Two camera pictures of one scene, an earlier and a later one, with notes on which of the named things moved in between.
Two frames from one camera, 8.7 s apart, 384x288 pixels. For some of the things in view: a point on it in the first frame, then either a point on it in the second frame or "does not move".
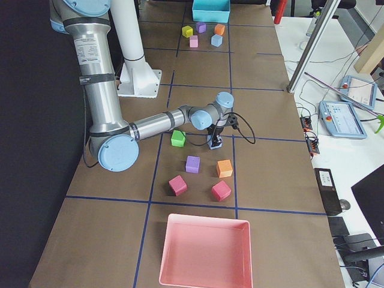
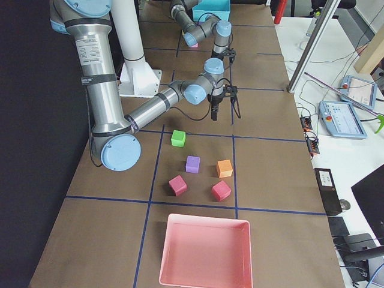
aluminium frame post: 326,18 does not move
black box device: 328,191 does not move
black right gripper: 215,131 to 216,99
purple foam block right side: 192,164 does not move
